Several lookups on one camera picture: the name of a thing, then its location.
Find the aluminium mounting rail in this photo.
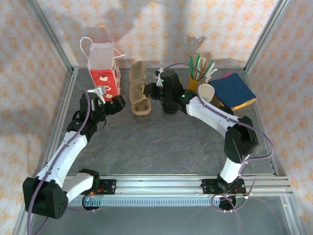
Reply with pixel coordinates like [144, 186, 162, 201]
[25, 174, 293, 196]

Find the aluminium table side rail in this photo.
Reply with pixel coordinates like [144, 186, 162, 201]
[244, 68, 279, 177]
[39, 68, 79, 177]

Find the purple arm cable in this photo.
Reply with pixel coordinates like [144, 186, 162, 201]
[160, 62, 274, 177]
[26, 88, 91, 235]

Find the grey slotted cable duct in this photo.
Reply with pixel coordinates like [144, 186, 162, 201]
[66, 197, 286, 207]

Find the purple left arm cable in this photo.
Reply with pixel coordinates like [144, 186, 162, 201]
[26, 88, 91, 235]

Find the yellow napkin stack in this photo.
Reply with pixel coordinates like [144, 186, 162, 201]
[215, 94, 257, 113]

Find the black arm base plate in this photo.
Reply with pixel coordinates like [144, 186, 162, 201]
[92, 179, 117, 196]
[201, 178, 246, 196]

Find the blue napkin stack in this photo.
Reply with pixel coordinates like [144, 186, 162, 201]
[208, 72, 257, 110]

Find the grey metal lower panel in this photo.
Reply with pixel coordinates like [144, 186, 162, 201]
[31, 206, 291, 235]

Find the green plastic straw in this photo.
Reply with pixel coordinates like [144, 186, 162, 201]
[195, 54, 201, 79]
[188, 55, 196, 80]

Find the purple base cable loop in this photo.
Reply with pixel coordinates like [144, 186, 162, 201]
[211, 193, 254, 213]
[67, 206, 96, 213]

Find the red white paper bag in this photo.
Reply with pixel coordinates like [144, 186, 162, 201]
[80, 36, 130, 103]

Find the aluminium frame post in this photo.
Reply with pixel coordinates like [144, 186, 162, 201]
[244, 0, 292, 74]
[26, 0, 74, 74]

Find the aluminium frame leg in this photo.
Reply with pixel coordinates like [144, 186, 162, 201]
[280, 195, 302, 235]

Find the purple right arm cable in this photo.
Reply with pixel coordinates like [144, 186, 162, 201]
[160, 62, 274, 177]

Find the yellow straw holder tin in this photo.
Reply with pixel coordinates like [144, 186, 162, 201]
[188, 73, 209, 92]

